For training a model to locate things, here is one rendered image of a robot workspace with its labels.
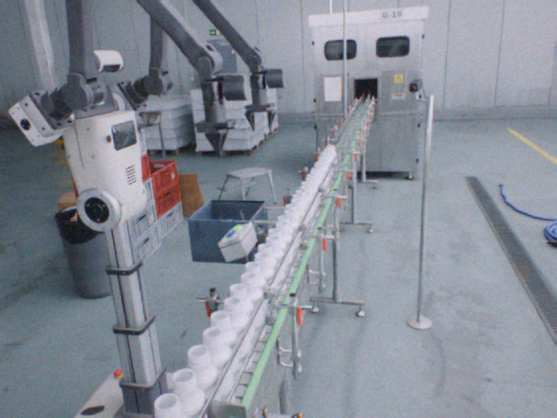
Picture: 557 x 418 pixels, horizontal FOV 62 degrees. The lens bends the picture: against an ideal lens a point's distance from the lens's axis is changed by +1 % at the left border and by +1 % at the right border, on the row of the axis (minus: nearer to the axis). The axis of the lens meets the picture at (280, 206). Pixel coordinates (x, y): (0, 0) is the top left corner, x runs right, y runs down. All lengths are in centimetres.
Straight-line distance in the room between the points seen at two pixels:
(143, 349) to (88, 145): 82
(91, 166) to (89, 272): 208
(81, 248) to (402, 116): 419
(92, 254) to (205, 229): 154
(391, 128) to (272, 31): 640
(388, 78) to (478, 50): 583
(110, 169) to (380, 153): 495
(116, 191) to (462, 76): 1057
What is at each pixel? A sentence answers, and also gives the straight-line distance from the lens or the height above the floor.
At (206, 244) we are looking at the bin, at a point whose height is 83.
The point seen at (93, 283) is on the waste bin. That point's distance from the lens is 370.
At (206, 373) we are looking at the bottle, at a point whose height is 113.
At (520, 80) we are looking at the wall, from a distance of 1197.
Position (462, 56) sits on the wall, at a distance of 1172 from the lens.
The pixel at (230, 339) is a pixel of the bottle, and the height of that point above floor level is 112.
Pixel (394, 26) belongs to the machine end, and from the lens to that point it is 611.
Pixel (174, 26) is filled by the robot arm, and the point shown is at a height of 174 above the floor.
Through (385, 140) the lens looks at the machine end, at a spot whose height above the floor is 53.
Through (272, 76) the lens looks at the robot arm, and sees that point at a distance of 169.
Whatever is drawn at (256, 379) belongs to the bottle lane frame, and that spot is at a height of 100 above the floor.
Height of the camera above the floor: 166
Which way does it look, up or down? 18 degrees down
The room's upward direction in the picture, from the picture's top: 3 degrees counter-clockwise
